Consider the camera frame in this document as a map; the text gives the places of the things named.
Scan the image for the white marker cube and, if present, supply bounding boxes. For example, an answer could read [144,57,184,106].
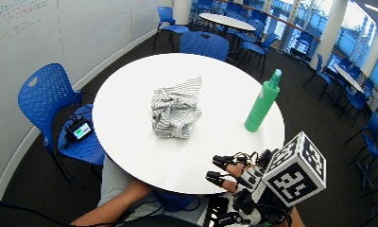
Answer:
[262,131,329,208]

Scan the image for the blue perforated chair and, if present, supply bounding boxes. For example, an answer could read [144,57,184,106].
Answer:
[17,62,107,183]
[152,188,200,213]
[234,32,280,78]
[152,6,192,52]
[179,30,232,62]

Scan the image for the green plastic bottle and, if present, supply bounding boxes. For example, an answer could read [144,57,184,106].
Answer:
[244,68,284,133]

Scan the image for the gray striped crumpled cloth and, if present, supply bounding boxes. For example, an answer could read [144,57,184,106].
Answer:
[151,76,204,140]

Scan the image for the person's gray shorts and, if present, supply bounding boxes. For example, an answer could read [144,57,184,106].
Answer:
[98,155,209,225]

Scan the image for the row of blue chairs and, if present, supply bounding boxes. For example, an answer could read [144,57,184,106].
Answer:
[302,53,378,227]

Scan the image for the black device with screen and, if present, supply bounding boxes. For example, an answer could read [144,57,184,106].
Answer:
[64,117,95,144]

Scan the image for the round white background table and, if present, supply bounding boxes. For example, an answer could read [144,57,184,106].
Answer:
[199,12,257,33]
[333,63,366,95]

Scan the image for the white round pillar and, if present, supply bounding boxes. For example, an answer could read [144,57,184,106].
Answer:
[172,0,193,26]
[309,0,350,70]

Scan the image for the black cable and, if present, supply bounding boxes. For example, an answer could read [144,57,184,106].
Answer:
[0,196,118,227]

